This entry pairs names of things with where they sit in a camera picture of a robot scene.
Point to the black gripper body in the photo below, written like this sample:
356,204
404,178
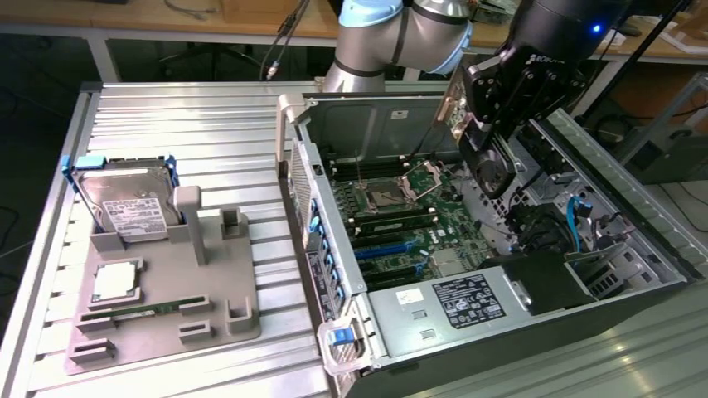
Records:
558,29

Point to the black graphics card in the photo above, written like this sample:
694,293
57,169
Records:
492,174

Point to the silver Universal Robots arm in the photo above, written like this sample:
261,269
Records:
386,41

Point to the black slanted pole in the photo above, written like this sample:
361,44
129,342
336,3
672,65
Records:
648,45

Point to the black desk monitor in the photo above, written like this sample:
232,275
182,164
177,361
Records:
664,6

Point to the metal socket cover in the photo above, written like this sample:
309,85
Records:
422,178

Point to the metal drive cage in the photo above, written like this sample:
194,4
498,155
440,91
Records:
538,192

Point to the black RAM slot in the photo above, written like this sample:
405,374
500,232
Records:
370,163
376,173

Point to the thin metal locking lever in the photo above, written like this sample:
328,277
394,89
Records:
360,172

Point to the green motherboard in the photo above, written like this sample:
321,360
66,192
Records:
448,215

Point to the CPU socket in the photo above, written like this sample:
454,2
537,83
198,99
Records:
384,197

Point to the black installed RAM stick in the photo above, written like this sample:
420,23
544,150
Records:
392,226

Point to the silver chipset heatsink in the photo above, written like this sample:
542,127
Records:
448,263

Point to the blue expansion slot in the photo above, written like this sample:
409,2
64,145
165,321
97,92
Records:
384,251

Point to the blue card retainer strip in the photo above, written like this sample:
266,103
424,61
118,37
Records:
314,219

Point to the metal disk bay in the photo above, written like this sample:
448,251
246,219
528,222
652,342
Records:
608,282

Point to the black expansion slot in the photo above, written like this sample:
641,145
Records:
393,282
389,272

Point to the silver power supply unit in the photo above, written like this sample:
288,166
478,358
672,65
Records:
397,327

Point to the open black PC case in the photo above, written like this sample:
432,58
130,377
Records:
497,356

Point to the hard disk in blue caddy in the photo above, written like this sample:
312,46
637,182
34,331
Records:
132,211

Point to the grey parts rack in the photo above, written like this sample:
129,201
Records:
165,290

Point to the green RAM stick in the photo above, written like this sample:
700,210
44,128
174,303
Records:
149,309

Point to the silver CPU chip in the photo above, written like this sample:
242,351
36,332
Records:
113,282

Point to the wooden desk white frame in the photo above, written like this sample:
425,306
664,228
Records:
54,16
669,51

